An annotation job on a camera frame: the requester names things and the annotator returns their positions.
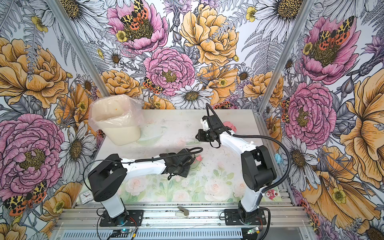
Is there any pink paper scrap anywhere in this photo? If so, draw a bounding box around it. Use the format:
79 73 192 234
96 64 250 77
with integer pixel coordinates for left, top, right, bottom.
223 121 237 133

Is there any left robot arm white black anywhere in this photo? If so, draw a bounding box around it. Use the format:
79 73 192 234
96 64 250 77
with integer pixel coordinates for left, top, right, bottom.
87 147 203 220

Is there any small white clock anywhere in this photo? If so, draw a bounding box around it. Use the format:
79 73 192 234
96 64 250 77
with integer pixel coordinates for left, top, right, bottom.
80 190 94 205

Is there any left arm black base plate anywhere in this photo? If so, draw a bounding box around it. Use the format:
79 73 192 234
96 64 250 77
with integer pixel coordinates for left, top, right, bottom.
99 210 144 227

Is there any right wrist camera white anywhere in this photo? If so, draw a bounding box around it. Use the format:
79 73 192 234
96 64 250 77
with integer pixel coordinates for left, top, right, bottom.
201 119 210 131

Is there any small beige clip on rail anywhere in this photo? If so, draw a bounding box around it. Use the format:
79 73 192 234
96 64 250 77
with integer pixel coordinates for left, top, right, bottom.
175 206 190 218

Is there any white trash bin plastic liner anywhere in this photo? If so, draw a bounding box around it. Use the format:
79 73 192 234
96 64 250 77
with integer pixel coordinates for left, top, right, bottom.
89 95 144 146

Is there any green dustpan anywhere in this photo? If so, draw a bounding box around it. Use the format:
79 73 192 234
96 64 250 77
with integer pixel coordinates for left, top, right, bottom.
191 155 203 170

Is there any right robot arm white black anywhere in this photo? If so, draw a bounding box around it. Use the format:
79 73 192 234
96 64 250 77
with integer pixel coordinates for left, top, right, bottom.
196 116 277 216

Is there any aluminium rail frame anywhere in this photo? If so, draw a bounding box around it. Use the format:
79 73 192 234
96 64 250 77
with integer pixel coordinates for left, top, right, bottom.
50 203 316 240

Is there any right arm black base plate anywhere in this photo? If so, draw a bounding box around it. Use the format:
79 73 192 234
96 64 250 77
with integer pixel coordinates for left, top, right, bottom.
224 209 267 226

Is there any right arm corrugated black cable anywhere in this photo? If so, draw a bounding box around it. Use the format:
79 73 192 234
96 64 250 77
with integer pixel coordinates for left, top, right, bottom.
205 103 292 240

